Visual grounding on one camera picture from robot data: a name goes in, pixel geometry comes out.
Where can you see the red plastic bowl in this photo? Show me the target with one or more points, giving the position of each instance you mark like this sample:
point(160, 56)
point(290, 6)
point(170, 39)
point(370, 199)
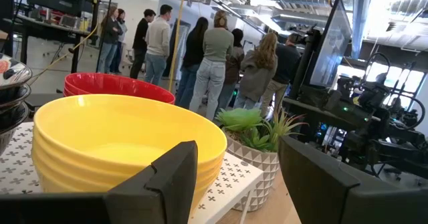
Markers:
point(69, 94)
point(117, 85)

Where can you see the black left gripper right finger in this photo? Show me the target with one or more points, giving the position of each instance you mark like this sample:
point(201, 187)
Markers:
point(321, 197)

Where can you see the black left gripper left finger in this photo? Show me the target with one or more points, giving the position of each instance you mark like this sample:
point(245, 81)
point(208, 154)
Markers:
point(150, 204)

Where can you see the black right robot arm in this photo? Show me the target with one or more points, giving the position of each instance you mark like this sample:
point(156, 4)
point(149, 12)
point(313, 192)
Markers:
point(394, 147)

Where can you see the white perforated metal shelf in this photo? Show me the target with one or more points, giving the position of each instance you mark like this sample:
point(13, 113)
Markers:
point(16, 170)

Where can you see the black equipment desk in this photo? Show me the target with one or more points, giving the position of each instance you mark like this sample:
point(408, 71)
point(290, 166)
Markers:
point(50, 30)

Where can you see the potted succulent in patterned pot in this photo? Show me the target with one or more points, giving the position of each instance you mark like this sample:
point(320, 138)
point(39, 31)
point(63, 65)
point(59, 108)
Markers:
point(257, 164)

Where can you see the monitor on black stand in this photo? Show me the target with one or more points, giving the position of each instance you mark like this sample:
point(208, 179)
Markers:
point(329, 47)

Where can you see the thin black pole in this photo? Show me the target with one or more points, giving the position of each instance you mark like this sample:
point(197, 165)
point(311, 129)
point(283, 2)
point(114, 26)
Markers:
point(106, 26)

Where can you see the red cup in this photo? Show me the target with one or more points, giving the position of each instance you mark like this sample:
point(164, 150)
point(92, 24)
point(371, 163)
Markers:
point(68, 89)

